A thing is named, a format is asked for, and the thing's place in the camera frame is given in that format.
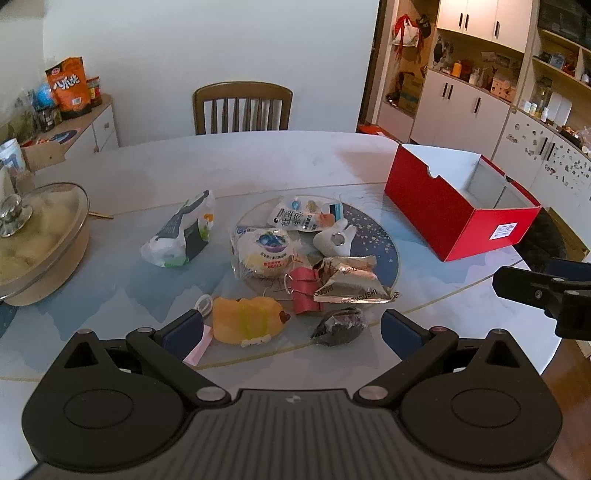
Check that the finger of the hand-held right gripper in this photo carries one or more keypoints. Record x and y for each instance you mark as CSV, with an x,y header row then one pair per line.
x,y
526,288
572,270

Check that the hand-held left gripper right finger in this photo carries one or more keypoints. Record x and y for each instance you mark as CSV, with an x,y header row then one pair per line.
x,y
398,333

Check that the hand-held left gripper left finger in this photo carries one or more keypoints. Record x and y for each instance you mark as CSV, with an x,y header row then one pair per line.
x,y
182,336

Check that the small black packet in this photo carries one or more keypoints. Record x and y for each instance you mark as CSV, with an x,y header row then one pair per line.
x,y
339,325

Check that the yellow plush toy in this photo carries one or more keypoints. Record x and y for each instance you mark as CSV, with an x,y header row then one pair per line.
x,y
244,318

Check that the gold foil snack packet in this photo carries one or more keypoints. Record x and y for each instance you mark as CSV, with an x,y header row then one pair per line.
x,y
351,281

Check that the green white snack bag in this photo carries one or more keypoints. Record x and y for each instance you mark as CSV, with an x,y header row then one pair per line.
x,y
180,235

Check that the pink binder clip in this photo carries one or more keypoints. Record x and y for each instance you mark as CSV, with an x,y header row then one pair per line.
x,y
304,288

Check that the white animal figurine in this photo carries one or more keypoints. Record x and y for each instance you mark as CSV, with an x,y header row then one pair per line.
x,y
334,240

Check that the round bread packet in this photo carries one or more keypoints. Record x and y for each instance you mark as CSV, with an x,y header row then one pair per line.
x,y
265,254

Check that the red cardboard box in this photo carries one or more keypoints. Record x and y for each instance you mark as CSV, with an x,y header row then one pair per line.
x,y
425,198

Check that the white printed snack packet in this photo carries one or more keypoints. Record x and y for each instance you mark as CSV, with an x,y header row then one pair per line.
x,y
295,214

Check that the white marble desktop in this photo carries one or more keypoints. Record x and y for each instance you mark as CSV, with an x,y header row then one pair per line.
x,y
277,161

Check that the white speckled cabinet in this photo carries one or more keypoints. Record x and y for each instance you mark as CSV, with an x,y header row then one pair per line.
x,y
540,147

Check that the beige pot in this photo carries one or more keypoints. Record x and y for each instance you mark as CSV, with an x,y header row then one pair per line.
x,y
55,277

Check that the chopstick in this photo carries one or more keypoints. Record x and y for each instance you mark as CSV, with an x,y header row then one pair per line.
x,y
100,215

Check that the white lower cabinet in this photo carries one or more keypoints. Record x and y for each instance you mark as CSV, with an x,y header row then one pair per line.
x,y
461,120

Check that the glass-lidded bowl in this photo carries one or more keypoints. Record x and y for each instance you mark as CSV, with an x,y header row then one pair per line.
x,y
41,221

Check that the white sideboard cabinet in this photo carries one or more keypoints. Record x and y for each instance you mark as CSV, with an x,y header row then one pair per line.
x,y
92,131

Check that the small wooden box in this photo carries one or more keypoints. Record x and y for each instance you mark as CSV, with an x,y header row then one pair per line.
x,y
44,154

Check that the orange bottle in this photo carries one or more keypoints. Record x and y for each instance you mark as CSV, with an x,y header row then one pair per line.
x,y
457,69

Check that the wooden chair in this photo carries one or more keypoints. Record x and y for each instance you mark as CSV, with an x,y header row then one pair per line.
x,y
242,108

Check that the printed white cup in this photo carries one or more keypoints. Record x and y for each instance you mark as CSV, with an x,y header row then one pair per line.
x,y
11,159

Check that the red lidded jar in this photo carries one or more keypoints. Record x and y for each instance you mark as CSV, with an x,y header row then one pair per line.
x,y
93,91

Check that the white upper cabinet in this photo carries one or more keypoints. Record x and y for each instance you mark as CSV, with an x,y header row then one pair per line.
x,y
485,23

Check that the orange snack bag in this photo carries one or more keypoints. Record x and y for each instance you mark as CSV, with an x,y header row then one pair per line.
x,y
69,87

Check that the blue round packet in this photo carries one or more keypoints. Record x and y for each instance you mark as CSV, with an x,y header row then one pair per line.
x,y
45,96

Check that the red white hanging bag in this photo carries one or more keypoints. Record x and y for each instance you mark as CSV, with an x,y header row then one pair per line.
x,y
406,30

